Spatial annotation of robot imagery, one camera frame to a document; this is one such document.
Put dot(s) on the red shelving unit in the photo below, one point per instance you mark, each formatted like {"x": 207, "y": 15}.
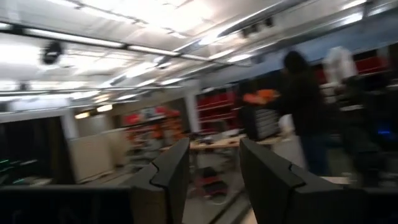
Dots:
{"x": 214, "y": 105}

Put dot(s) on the red stool frame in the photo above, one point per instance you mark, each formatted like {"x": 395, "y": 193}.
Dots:
{"x": 208, "y": 182}

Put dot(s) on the long wooden-top workbench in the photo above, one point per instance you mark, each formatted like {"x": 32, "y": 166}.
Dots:
{"x": 224, "y": 143}

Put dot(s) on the standing person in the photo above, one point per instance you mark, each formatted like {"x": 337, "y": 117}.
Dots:
{"x": 304, "y": 109}

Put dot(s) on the beige cabinet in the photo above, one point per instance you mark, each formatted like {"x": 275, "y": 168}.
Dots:
{"x": 90, "y": 155}

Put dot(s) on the grey drawer cabinet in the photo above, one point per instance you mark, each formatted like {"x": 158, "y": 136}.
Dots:
{"x": 261, "y": 124}

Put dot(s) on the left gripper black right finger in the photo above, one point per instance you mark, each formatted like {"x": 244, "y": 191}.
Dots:
{"x": 280, "y": 193}

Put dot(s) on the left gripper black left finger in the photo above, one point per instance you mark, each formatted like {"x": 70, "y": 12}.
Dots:
{"x": 155, "y": 199}

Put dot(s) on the rack of grey and red bins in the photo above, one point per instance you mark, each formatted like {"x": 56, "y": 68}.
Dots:
{"x": 149, "y": 133}

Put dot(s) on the black ceiling camera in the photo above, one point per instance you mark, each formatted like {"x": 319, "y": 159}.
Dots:
{"x": 52, "y": 53}

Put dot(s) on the orange bin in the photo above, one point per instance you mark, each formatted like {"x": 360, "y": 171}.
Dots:
{"x": 261, "y": 96}

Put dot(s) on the black curtain partition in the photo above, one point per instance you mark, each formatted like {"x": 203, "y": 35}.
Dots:
{"x": 31, "y": 140}

